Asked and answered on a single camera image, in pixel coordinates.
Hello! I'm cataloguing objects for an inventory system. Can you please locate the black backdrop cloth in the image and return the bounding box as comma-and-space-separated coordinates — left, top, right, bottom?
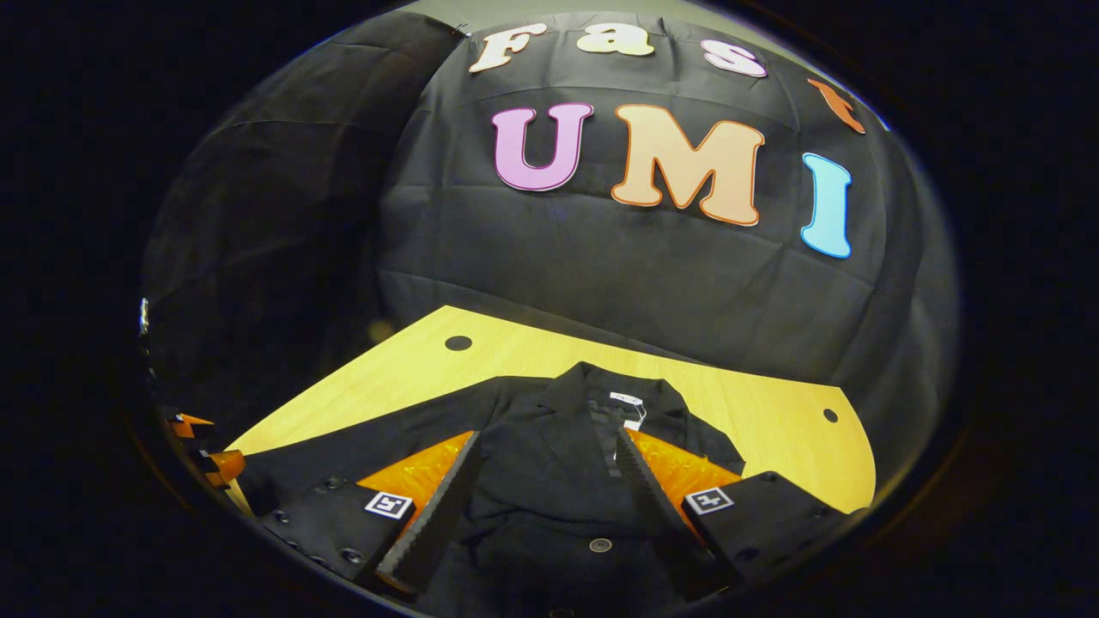
142, 10, 958, 507

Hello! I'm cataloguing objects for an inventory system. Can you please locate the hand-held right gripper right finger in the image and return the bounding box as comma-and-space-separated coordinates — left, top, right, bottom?
614, 427, 859, 593

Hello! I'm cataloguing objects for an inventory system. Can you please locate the black buttoned jacket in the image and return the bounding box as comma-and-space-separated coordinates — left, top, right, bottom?
232, 360, 748, 618

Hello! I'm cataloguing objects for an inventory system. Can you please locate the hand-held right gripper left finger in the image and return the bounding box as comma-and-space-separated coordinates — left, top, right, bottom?
258, 431, 482, 597

